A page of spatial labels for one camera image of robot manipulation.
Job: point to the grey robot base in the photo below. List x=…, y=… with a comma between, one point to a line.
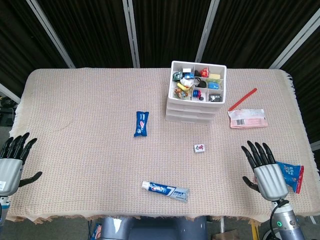
x=150, y=230

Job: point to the pale yellow block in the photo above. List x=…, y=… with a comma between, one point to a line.
x=215, y=76

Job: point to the blue packet under table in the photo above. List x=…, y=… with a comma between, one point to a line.
x=96, y=230

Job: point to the small blue white packet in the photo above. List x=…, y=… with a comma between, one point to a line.
x=188, y=75

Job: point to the bright blue small packet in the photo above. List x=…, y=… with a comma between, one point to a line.
x=213, y=85

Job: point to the blue white toothpaste tube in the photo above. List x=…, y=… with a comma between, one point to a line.
x=166, y=190

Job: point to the yellow floor item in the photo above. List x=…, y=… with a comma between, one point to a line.
x=254, y=231

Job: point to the clear plastic drawer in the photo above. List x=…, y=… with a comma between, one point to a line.
x=190, y=113

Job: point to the green candy packet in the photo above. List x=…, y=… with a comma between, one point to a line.
x=177, y=75

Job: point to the white drawer organizer box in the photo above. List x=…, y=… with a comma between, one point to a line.
x=192, y=106

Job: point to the grey metal frame bar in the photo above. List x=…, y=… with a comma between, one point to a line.
x=206, y=32
x=295, y=38
x=131, y=33
x=50, y=33
x=8, y=93
x=315, y=145

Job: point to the red flat stick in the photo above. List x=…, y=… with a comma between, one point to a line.
x=242, y=99

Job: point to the red candy packet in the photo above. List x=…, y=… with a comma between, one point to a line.
x=205, y=72

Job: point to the blue red snack bag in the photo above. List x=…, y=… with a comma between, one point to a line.
x=292, y=175

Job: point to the blue Pepsi snack packet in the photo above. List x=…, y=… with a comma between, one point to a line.
x=141, y=123

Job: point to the white crumpled wrapper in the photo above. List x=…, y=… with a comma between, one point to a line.
x=186, y=82

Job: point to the blue red stacked discs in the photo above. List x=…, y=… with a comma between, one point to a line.
x=197, y=93

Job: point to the colourful wrapped candies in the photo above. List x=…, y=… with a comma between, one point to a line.
x=181, y=94

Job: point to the green yellow small packet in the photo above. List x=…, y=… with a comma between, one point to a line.
x=214, y=81

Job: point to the black round looped item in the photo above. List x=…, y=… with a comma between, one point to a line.
x=200, y=84

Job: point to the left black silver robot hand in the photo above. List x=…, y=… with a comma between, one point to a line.
x=10, y=172

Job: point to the small white square packet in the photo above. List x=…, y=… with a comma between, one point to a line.
x=199, y=148

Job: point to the beige woven tablecloth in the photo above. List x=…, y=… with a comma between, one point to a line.
x=87, y=150

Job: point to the pink white flat package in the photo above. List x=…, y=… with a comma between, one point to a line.
x=247, y=120

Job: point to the yellow plastic item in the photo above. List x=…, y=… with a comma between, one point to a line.
x=182, y=87

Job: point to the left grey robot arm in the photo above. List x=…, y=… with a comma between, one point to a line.
x=3, y=201

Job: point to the black binder clips pile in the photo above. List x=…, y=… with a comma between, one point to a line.
x=215, y=98

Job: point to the black equipment clutter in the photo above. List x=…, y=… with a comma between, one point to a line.
x=6, y=112

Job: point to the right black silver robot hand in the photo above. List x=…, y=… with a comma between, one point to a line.
x=271, y=180

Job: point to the white table leg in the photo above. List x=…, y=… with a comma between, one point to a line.
x=222, y=225

